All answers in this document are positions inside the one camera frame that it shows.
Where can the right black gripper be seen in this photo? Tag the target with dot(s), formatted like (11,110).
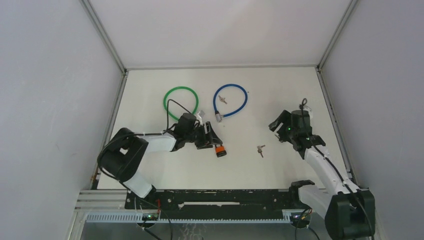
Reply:
(285,118)

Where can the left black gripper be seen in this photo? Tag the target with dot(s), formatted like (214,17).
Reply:
(207,138)

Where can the orange padlock with keys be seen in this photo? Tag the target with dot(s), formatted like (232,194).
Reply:
(220,150)

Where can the blue cable lock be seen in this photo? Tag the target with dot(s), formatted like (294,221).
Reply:
(237,98)

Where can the silver green-lock keys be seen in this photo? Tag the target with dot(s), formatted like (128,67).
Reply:
(260,150)

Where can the green cable lock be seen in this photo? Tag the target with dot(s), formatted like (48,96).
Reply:
(165,100)

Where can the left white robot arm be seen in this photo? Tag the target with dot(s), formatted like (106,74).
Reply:
(121,157)

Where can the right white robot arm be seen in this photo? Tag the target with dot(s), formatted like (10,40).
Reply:
(348,211)

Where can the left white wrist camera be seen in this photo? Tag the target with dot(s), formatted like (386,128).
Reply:
(200,116)

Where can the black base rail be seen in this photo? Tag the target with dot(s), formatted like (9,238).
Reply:
(224,203)

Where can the white slotted cable duct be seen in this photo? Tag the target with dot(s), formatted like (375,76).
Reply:
(284,217)

